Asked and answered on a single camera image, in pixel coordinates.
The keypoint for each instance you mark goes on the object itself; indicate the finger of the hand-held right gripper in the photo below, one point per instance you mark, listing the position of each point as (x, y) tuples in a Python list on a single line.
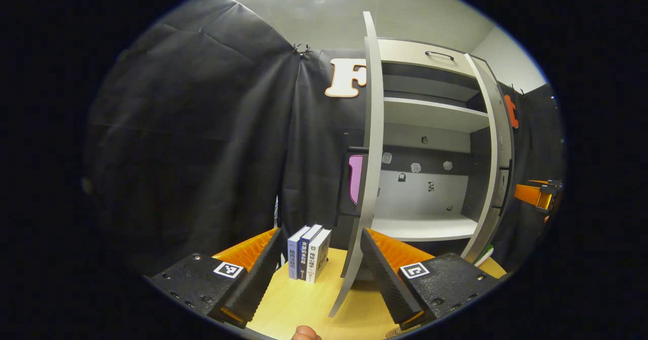
[(544, 182), (529, 195)]

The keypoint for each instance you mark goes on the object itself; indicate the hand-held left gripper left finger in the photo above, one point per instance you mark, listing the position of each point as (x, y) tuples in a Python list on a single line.
[(258, 279)]

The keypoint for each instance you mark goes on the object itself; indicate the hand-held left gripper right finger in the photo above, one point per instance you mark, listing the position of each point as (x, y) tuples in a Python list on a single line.
[(387, 284)]

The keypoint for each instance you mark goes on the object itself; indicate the round brown coaster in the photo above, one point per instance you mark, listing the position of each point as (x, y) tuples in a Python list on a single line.
[(402, 332)]

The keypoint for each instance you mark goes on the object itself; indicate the white cabinet door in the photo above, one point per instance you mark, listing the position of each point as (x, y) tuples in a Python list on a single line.
[(493, 153), (373, 127)]

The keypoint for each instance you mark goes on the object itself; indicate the white cabinet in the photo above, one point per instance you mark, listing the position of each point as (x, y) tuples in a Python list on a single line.
[(430, 198)]

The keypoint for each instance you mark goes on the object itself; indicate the white cabinet shelf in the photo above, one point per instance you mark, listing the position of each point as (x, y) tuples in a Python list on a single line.
[(435, 115)]

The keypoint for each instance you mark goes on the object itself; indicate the white cabinet drawer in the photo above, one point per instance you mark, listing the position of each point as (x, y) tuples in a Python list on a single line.
[(415, 54)]

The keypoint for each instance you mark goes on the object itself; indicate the purple book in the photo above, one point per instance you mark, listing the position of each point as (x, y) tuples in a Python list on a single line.
[(293, 254)]

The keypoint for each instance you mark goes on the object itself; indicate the black backdrop cloth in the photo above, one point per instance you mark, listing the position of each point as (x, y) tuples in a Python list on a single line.
[(202, 127), (536, 137)]

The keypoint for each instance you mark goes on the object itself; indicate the dark blue book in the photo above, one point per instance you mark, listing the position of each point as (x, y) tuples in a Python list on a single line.
[(305, 259)]

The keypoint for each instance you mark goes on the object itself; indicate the white book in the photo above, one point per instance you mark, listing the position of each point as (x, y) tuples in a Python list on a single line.
[(319, 259)]

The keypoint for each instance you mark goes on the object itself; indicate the toy watermelon slice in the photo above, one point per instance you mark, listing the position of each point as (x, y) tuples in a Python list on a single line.
[(484, 255)]

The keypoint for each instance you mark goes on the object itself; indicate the metal clip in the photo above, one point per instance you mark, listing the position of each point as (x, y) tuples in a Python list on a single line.
[(301, 49)]

